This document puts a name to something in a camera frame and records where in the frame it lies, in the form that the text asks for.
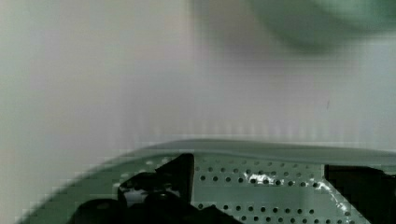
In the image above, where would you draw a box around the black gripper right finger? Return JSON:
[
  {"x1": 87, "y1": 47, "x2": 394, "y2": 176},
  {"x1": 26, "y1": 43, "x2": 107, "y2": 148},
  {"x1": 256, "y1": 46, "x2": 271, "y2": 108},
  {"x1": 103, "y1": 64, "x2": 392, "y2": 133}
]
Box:
[{"x1": 324, "y1": 165, "x2": 396, "y2": 224}]

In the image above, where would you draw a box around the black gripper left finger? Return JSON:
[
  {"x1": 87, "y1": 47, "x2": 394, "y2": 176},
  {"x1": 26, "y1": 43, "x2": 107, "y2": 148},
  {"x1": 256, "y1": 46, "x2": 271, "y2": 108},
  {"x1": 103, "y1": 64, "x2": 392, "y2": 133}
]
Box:
[{"x1": 67, "y1": 153, "x2": 242, "y2": 224}]

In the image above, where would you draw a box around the green oval plastic strainer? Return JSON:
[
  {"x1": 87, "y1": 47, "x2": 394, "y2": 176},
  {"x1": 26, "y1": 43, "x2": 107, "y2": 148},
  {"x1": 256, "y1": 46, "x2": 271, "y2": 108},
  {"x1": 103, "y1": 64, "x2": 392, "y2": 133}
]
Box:
[{"x1": 19, "y1": 139, "x2": 395, "y2": 224}]

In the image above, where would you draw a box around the green mug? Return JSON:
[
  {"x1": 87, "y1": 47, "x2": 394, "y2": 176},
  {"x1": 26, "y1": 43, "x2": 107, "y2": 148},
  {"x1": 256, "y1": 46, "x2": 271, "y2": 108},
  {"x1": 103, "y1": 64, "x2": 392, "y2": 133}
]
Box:
[{"x1": 248, "y1": 0, "x2": 395, "y2": 49}]

